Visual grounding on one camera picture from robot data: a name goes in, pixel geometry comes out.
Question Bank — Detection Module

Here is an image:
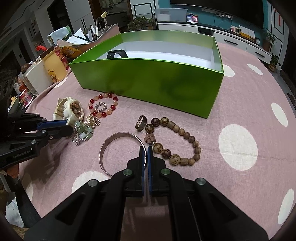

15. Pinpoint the brown wooden bead bracelet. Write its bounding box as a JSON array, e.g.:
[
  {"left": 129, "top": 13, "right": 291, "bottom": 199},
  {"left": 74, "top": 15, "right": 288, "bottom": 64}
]
[{"left": 143, "top": 116, "right": 201, "bottom": 166}]

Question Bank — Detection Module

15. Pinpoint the cream white wrist watch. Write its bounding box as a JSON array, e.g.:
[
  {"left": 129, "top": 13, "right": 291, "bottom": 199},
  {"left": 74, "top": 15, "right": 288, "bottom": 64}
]
[{"left": 53, "top": 97, "right": 84, "bottom": 127}]

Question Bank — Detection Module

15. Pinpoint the jade bead silver chain bracelet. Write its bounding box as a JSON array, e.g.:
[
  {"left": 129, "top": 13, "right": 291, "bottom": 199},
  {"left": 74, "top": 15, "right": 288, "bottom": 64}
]
[{"left": 71, "top": 120, "right": 94, "bottom": 147}]

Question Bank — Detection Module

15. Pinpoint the silver metal bangle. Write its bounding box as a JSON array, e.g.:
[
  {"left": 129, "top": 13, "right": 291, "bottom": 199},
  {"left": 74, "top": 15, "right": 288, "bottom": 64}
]
[{"left": 98, "top": 132, "right": 147, "bottom": 177}]

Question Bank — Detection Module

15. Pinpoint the pearl flower brooch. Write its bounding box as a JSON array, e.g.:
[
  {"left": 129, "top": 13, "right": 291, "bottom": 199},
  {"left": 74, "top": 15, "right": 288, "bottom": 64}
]
[{"left": 84, "top": 114, "right": 100, "bottom": 128}]

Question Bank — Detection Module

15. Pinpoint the red and pink bead bracelet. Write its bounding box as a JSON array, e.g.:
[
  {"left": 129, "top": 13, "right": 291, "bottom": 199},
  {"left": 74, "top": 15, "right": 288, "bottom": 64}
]
[{"left": 88, "top": 92, "right": 119, "bottom": 118}]

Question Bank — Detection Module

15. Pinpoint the small rhinestone ring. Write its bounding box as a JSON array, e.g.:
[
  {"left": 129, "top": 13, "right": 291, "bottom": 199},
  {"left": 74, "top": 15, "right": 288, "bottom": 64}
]
[{"left": 94, "top": 101, "right": 108, "bottom": 113}]

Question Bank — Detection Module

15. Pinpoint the left hand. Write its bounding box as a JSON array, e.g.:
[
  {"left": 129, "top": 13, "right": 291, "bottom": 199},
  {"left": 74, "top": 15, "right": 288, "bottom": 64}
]
[{"left": 6, "top": 164, "right": 19, "bottom": 178}]

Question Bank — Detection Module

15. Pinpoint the white storage box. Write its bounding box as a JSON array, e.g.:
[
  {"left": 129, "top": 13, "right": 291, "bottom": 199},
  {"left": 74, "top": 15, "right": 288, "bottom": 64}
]
[{"left": 21, "top": 61, "right": 53, "bottom": 96}]

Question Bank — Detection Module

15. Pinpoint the yellow bear bottle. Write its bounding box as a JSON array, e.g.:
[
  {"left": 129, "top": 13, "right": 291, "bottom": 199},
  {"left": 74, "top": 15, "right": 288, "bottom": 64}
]
[{"left": 40, "top": 47, "right": 67, "bottom": 83}]

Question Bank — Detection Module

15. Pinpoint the orange snack packet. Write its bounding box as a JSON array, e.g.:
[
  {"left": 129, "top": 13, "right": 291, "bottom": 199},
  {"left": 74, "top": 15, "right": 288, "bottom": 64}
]
[{"left": 60, "top": 46, "right": 83, "bottom": 59}]

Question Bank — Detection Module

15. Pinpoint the green cardboard box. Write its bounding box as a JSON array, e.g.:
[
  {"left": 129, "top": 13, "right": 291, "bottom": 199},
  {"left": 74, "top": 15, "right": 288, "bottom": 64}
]
[{"left": 70, "top": 30, "right": 224, "bottom": 118}]

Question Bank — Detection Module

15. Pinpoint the white paper sheet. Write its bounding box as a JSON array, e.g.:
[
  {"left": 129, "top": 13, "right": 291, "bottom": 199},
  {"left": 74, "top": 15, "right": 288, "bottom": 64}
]
[{"left": 67, "top": 29, "right": 90, "bottom": 45}]

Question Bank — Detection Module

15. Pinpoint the pink polka dot tablecloth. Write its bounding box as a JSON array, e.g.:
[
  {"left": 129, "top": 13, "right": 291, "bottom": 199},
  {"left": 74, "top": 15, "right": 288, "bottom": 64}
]
[{"left": 18, "top": 41, "right": 296, "bottom": 237}]

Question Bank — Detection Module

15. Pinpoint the black wrist watch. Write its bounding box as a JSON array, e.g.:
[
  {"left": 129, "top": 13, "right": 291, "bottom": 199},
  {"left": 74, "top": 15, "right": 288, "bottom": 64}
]
[{"left": 107, "top": 49, "right": 128, "bottom": 59}]

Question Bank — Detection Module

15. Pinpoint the white tv cabinet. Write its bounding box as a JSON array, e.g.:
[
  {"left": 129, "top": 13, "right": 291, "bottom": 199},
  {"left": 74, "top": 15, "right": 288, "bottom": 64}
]
[{"left": 158, "top": 22, "right": 272, "bottom": 64}]

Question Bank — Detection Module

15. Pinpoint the clear plastic storage bin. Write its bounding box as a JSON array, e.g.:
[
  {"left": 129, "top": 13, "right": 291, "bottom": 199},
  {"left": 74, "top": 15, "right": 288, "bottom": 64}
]
[{"left": 154, "top": 8, "right": 188, "bottom": 23}]

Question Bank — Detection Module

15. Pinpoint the potted plant by cabinet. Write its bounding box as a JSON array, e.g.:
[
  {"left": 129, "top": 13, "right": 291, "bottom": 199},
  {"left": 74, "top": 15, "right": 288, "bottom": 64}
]
[{"left": 263, "top": 28, "right": 276, "bottom": 52}]

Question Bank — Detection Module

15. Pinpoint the black television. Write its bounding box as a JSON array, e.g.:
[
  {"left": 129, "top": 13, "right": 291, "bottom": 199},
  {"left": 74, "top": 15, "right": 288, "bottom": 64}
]
[{"left": 170, "top": 0, "right": 267, "bottom": 27}]

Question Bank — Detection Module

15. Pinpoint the dark metal ring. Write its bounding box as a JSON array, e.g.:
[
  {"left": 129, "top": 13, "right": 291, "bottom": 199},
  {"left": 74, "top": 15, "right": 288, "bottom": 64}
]
[{"left": 135, "top": 114, "right": 148, "bottom": 133}]

